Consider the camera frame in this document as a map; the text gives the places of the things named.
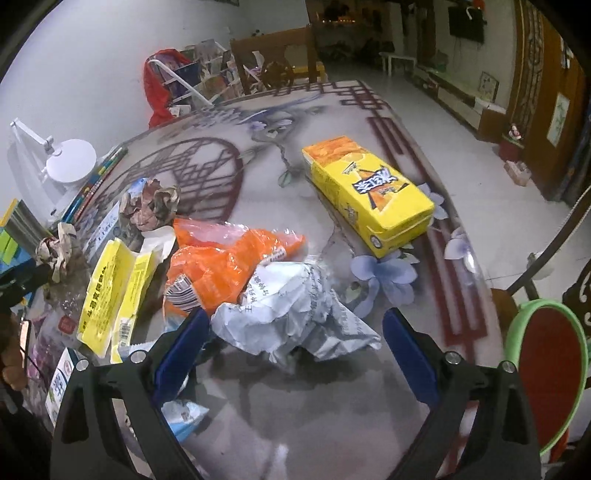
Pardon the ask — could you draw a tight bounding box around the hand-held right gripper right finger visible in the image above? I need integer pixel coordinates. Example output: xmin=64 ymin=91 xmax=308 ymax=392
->
xmin=382 ymin=307 xmax=542 ymax=480

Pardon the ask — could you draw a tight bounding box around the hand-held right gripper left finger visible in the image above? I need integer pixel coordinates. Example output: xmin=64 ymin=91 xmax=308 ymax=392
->
xmin=50 ymin=307 xmax=212 ymax=480

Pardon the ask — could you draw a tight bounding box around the yellow medicine packet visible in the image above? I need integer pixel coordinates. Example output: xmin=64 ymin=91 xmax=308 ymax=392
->
xmin=76 ymin=237 xmax=158 ymax=363

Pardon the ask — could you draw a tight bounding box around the orange plastic bag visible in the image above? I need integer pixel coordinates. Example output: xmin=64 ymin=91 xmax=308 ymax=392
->
xmin=164 ymin=219 xmax=308 ymax=324

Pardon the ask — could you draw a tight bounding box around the green rimmed red basin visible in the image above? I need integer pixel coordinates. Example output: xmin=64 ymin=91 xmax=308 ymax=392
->
xmin=503 ymin=299 xmax=589 ymax=457

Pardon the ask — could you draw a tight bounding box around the yellow snack box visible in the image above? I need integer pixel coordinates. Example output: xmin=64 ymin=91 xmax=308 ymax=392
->
xmin=302 ymin=135 xmax=435 ymax=258

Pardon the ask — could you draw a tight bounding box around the crumpled brown paper ball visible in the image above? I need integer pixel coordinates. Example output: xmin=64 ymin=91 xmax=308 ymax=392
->
xmin=36 ymin=222 xmax=88 ymax=284
xmin=119 ymin=178 xmax=182 ymax=234

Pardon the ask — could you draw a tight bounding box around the clear plastic bag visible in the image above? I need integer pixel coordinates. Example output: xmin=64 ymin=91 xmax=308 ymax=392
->
xmin=23 ymin=277 xmax=100 ymax=370

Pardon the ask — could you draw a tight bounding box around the stack of books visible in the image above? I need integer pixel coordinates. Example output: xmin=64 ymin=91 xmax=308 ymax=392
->
xmin=0 ymin=198 xmax=47 ymax=264

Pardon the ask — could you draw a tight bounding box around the small blue white packet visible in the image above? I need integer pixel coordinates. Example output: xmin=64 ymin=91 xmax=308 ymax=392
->
xmin=159 ymin=399 xmax=211 ymax=444

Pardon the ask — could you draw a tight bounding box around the white blue carton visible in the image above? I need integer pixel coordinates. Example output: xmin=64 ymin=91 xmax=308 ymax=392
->
xmin=44 ymin=346 xmax=79 ymax=423

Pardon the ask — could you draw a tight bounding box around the white paper wrapper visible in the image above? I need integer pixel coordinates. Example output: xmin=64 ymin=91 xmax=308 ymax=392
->
xmin=139 ymin=226 xmax=178 ymax=268

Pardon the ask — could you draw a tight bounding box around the crumpled white printed paper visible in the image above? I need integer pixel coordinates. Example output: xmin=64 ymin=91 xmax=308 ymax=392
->
xmin=210 ymin=261 xmax=382 ymax=367

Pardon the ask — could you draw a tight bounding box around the white desk lamp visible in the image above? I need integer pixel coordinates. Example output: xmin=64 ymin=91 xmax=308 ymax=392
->
xmin=9 ymin=117 xmax=98 ymax=217

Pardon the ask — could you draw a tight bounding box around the bundle of coloured pencils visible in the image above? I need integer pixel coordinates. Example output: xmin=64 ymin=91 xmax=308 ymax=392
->
xmin=60 ymin=145 xmax=129 ymax=222

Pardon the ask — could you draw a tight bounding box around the carved wooden chair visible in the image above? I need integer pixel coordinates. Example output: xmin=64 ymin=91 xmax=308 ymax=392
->
xmin=485 ymin=185 xmax=591 ymax=480

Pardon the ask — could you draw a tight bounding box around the small pink box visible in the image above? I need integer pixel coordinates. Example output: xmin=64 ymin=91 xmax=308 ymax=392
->
xmin=503 ymin=159 xmax=532 ymax=188

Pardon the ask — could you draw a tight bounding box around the red bag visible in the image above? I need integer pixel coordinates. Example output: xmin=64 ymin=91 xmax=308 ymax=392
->
xmin=142 ymin=48 xmax=185 ymax=129

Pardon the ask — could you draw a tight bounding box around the red figurine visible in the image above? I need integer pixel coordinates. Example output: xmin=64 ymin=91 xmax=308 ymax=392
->
xmin=499 ymin=122 xmax=525 ymax=160

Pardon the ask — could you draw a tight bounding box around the low television cabinet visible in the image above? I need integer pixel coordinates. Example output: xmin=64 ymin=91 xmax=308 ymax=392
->
xmin=416 ymin=65 xmax=506 ymax=139

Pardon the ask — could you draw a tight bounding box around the white book rack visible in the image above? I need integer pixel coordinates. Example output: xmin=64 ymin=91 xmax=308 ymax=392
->
xmin=148 ymin=39 xmax=245 ymax=109

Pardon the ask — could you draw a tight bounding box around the small framed picture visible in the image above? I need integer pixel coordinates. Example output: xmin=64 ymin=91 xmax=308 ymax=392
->
xmin=478 ymin=71 xmax=502 ymax=102

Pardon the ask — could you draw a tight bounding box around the white bench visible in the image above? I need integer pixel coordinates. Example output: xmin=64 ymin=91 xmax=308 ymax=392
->
xmin=379 ymin=51 xmax=419 ymax=77

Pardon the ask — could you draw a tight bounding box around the carved wooden door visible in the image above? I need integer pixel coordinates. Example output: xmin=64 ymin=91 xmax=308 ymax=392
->
xmin=505 ymin=0 xmax=591 ymax=204

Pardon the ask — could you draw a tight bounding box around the plain wooden chair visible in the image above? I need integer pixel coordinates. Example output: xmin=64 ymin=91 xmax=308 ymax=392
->
xmin=229 ymin=25 xmax=326 ymax=95

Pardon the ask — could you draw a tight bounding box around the wall television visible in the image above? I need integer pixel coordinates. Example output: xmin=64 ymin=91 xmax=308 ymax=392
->
xmin=447 ymin=4 xmax=485 ymax=43

